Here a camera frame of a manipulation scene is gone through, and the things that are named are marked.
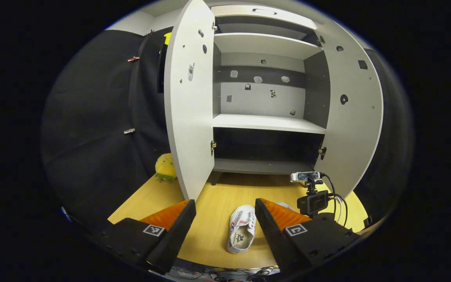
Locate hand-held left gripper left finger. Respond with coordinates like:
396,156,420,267
92,199,197,275

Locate black camera cable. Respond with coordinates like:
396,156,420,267
321,174,348,228

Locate white grey shoe cabinet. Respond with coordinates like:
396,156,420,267
210,4,332,184

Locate white shoe cabinet door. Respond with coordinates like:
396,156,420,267
164,0,216,201
314,27,384,198

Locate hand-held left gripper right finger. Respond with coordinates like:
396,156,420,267
254,198,361,275

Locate yellow plush toy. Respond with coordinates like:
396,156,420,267
155,153,178,183

